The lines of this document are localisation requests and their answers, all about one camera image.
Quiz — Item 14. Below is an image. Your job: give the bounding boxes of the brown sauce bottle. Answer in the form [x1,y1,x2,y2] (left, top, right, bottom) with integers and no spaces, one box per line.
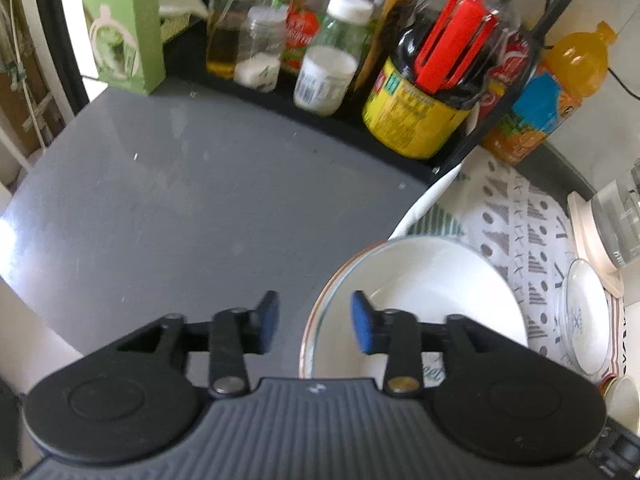
[350,0,422,107]

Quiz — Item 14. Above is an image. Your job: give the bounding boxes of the orange juice bottle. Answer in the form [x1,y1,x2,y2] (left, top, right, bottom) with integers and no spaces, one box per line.
[482,20,619,166]

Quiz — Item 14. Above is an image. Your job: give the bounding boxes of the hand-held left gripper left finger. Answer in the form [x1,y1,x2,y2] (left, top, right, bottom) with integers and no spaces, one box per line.
[116,289,281,399]

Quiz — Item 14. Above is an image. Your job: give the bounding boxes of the patterned fringed table cloth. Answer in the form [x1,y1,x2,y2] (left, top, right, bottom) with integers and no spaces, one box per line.
[387,152,632,387]

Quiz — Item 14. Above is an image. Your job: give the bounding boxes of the small white patterned plate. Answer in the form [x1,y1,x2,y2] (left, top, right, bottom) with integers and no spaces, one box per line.
[559,258,627,377]

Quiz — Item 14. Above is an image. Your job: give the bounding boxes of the white plastic bag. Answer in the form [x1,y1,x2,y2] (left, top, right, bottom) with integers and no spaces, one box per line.
[159,0,209,42]

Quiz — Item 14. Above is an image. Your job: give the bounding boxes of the small glass jar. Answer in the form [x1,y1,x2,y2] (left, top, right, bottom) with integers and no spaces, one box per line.
[233,5,289,94]

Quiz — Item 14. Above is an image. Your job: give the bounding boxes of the green cardboard box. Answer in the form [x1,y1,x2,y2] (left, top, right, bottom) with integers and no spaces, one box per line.
[78,0,167,96]

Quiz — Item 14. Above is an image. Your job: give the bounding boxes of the white ceramic bowl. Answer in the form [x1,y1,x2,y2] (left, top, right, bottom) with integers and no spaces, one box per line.
[602,375,640,437]

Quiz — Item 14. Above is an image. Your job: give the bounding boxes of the black power cable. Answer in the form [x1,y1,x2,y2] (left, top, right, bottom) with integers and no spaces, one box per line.
[606,66,640,102]

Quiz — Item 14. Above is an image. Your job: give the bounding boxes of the soy sauce bottle red handle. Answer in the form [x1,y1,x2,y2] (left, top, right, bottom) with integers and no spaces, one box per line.
[361,0,524,161]

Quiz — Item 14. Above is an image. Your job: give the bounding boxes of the red drink can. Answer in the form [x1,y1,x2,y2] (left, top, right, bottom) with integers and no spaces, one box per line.
[471,79,518,132]
[492,29,539,88]

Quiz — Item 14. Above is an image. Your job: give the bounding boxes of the small white cap bottle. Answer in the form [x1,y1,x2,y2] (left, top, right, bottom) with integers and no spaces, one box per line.
[293,0,375,117]

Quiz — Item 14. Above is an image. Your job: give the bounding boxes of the red label sauce bottle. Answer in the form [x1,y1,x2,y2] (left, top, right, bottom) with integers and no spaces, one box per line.
[279,0,352,79]

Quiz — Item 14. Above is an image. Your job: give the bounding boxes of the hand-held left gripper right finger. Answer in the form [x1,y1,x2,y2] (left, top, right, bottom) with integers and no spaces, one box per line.
[350,289,512,399]

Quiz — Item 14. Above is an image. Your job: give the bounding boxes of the black metal shelf rack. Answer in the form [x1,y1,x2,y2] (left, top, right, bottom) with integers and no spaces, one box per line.
[159,0,601,187]

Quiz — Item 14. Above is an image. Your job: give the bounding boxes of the large white flower plate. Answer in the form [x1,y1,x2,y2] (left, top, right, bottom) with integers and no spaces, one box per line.
[298,235,530,382]

